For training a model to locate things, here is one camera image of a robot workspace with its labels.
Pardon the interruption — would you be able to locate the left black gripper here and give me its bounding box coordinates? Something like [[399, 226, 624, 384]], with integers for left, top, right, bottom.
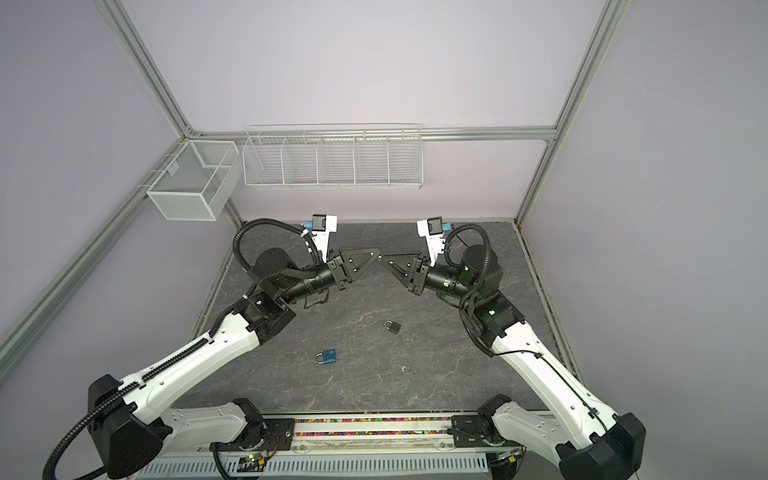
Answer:
[[279, 246, 380, 305]]

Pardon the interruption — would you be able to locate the blue padlock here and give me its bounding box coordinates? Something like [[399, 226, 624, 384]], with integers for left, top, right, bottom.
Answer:
[[314, 349, 337, 365]]

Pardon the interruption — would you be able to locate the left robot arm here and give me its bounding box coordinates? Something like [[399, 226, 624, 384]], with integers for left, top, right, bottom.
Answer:
[[42, 216, 381, 479]]

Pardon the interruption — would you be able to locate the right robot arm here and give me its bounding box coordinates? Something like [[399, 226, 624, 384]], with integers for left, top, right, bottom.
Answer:
[[379, 218, 646, 479]]

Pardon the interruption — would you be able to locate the grey padlock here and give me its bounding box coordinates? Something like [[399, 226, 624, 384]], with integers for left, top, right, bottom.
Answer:
[[384, 321, 402, 335]]

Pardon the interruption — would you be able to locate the white mesh box basket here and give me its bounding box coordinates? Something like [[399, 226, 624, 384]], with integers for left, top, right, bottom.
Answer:
[[147, 140, 243, 221]]

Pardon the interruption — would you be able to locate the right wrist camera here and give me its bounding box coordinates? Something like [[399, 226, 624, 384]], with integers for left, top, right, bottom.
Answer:
[[416, 216, 453, 266]]

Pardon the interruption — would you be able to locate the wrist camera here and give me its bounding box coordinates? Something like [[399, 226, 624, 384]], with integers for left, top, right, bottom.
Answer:
[[302, 214, 338, 262], [416, 216, 453, 266]]

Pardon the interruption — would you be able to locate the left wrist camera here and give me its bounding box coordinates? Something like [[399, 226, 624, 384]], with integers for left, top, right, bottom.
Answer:
[[302, 214, 338, 262]]

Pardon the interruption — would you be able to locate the white wire shelf basket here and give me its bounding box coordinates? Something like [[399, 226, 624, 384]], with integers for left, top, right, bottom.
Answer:
[[241, 123, 424, 189]]

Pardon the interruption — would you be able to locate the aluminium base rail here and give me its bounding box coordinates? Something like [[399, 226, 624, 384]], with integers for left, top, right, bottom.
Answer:
[[116, 409, 626, 460]]

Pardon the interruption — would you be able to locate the white vented cable duct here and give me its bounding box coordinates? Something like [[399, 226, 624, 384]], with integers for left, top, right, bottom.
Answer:
[[136, 452, 490, 479]]

